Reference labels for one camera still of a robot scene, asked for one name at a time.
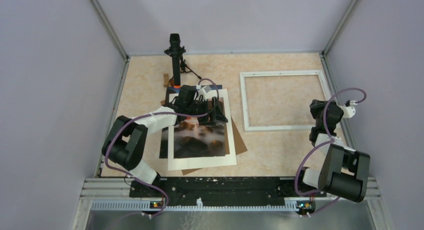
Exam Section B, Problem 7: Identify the white picture frame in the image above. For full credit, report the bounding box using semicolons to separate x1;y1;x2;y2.
239;69;332;132

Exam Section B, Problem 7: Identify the brown backing board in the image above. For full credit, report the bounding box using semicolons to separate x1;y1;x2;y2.
159;119;248;176

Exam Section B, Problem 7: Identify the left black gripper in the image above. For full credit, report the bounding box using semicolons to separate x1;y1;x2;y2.
186;96;228;126

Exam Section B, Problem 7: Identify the white photo mat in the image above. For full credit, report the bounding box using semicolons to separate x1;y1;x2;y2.
167;89;237;171

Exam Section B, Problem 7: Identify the sunset seascape photo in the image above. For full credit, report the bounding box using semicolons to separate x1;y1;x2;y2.
163;85;229;159

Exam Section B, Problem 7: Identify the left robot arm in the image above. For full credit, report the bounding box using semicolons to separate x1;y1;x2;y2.
101;85;229;197

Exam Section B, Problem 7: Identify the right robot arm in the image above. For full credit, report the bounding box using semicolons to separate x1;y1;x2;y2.
293;99;371;203

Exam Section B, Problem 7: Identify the small wooden block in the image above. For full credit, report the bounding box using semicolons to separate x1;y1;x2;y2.
163;73;170;88

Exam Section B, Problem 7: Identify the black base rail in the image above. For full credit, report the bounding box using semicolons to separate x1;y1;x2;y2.
129;176;327;210

